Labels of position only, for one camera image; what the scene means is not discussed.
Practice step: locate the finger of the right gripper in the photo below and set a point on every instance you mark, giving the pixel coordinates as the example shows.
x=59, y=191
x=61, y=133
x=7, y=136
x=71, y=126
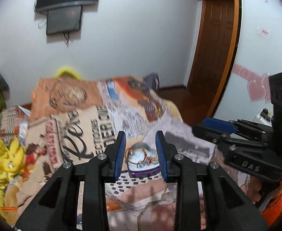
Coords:
x=219, y=125

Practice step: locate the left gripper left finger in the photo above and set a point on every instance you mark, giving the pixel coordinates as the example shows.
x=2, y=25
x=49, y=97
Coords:
x=55, y=205

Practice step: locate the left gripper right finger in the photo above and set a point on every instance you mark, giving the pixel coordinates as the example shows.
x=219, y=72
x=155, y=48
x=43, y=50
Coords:
x=226, y=205

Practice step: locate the purple heart-shaped jewelry box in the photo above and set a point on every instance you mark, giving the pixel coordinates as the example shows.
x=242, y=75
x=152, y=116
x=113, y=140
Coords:
x=142, y=161

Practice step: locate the white suitcase with stickers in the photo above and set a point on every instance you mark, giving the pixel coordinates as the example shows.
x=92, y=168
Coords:
x=264, y=117

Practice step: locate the yellow cloth garment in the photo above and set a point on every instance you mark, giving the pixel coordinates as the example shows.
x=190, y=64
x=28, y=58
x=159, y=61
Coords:
x=11, y=164

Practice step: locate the dark blue bag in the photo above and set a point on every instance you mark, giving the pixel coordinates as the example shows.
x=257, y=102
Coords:
x=152, y=81

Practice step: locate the white sliding wardrobe door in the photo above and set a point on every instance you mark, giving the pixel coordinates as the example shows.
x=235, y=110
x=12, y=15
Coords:
x=259, y=55

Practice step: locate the printed newspaper-pattern bedspread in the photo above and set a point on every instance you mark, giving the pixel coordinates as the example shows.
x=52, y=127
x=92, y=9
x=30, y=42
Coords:
x=74, y=121

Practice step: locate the brown wooden door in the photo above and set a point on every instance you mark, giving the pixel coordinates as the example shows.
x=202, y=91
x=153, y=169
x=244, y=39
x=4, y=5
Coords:
x=212, y=58

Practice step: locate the yellow curved bed rail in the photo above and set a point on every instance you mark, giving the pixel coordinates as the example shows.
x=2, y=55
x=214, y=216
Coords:
x=67, y=72

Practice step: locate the small black wall monitor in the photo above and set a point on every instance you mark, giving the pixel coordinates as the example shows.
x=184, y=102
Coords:
x=64, y=20

